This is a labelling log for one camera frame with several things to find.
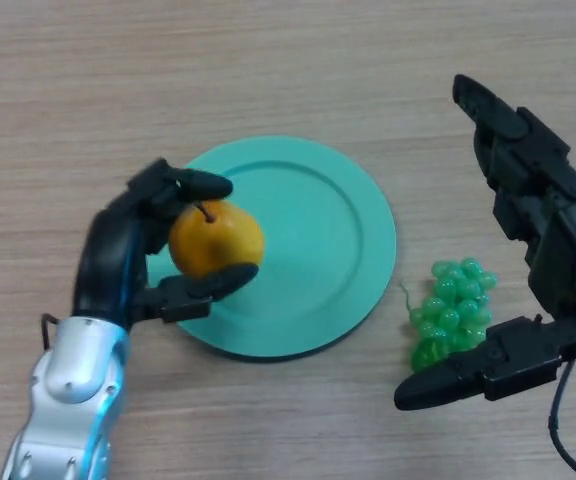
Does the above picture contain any green round plate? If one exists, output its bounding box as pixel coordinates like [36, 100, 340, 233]
[146, 135, 398, 361]

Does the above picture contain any yellow pear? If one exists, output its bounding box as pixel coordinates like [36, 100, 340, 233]
[167, 199, 265, 277]

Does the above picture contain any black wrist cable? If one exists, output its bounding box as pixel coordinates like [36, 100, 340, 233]
[546, 358, 576, 480]
[39, 313, 64, 350]

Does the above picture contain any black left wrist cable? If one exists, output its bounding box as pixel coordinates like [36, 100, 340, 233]
[39, 313, 64, 350]

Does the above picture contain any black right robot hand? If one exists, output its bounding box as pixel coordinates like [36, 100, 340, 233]
[393, 73, 576, 412]

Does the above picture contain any green grape bunch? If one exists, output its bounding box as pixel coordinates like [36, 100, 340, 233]
[399, 256, 498, 374]

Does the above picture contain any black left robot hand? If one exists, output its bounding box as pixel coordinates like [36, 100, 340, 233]
[75, 158, 260, 331]

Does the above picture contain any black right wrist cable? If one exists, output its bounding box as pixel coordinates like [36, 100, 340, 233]
[546, 358, 576, 480]

